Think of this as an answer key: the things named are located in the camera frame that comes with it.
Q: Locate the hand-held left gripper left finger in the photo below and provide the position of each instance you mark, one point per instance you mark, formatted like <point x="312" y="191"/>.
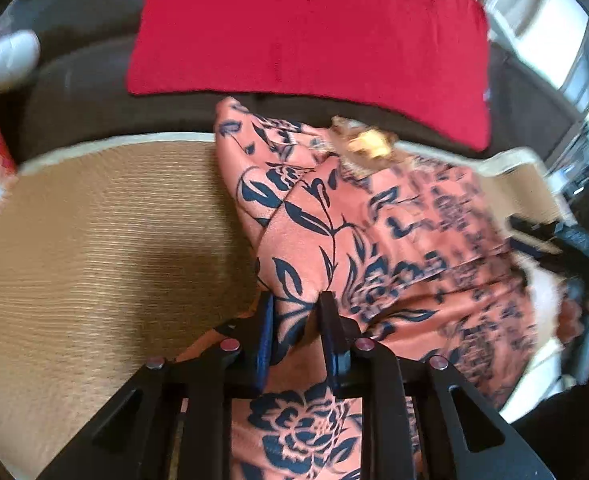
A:
<point x="263" y="332"/>

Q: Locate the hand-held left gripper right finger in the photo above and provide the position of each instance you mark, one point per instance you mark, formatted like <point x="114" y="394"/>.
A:
<point x="327" y="332"/>

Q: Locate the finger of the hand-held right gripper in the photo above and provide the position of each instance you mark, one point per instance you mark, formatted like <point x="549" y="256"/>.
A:
<point x="534" y="247"/>

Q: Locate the orange floral garment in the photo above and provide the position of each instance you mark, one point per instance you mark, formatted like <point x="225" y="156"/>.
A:
<point x="314" y="230"/>

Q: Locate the white cloth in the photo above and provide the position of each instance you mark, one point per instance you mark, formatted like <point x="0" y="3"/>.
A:
<point x="542" y="290"/>

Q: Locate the tan woven mat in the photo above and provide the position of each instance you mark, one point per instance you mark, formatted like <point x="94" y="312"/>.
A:
<point x="99" y="240"/>

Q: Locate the white curtain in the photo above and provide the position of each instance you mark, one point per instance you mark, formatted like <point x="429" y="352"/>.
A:
<point x="539" y="15"/>

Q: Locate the dark brown sofa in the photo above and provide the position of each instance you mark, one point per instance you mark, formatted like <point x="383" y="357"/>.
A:
<point x="84" y="95"/>

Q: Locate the red cushion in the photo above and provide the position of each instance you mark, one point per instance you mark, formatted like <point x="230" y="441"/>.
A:
<point x="304" y="35"/>

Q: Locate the white rounded object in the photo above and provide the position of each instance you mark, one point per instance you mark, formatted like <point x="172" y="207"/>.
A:
<point x="4" y="62"/>

